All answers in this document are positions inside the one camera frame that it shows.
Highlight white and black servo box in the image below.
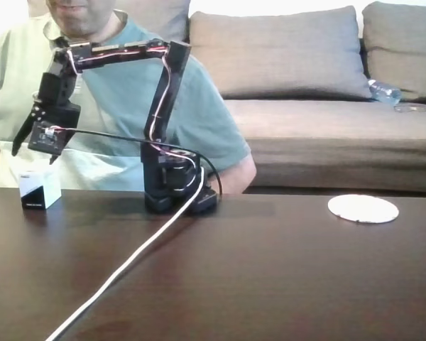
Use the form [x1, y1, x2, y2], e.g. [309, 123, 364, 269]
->
[19, 170, 62, 211]

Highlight person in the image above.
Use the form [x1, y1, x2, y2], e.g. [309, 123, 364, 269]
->
[0, 0, 258, 195]

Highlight grey sofa back cushion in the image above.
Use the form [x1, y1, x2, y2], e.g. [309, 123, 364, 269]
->
[119, 0, 192, 43]
[186, 5, 373, 103]
[361, 1, 426, 106]

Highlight grey fabric sofa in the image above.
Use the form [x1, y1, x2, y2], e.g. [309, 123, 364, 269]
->
[120, 0, 426, 195]

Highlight white round disc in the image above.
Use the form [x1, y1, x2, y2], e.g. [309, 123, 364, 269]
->
[327, 194, 400, 224]

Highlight clear plastic water bottle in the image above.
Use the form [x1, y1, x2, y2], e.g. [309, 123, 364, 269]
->
[367, 79, 402, 106]

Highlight clear plastic wrapper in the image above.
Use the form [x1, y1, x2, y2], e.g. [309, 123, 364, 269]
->
[393, 102, 426, 114]

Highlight black camera cable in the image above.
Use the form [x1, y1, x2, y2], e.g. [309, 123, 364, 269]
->
[70, 128, 224, 195]

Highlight red white servo wires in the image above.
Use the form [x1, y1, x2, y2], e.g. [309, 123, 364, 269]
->
[65, 45, 200, 165]

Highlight white cable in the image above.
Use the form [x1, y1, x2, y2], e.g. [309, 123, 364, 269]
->
[45, 167, 206, 341]

